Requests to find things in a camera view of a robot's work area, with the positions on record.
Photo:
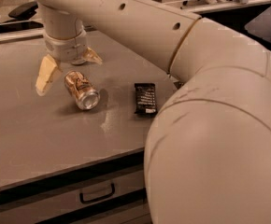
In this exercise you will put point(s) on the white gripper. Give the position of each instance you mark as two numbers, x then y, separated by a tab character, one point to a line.
66	48

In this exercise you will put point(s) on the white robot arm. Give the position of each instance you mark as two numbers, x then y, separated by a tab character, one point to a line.
208	151

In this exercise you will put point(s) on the orange soda can lying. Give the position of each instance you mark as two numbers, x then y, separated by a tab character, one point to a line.
82	90

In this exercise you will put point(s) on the black snack bar wrapper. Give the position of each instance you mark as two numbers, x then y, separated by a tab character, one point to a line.
145	99

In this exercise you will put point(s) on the black drawer handle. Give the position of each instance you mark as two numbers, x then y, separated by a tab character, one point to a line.
96	193

